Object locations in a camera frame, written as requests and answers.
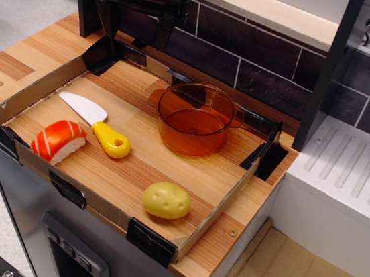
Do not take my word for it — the yellow handled toy knife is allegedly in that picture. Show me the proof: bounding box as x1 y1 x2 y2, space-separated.
59 91 131 159

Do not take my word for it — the yellow toy potato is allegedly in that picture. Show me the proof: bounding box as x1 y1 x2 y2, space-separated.
142 182 191 220

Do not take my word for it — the grey upright shelf post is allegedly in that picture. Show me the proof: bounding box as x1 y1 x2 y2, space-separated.
292 0 370 151

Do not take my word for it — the salmon nigiri sushi toy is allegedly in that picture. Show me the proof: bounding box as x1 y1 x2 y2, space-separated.
30 120 87 165

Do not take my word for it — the toy oven front panel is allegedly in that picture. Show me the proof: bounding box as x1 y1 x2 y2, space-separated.
42 212 111 277

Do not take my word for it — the white toy sink drainboard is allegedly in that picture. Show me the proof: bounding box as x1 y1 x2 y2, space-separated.
271 117 370 277

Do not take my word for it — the cardboard fence with black tape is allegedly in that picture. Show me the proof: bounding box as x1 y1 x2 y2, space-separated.
0 38 296 269

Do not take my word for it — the orange transparent plastic pot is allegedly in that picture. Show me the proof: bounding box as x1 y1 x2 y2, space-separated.
148 82 245 156

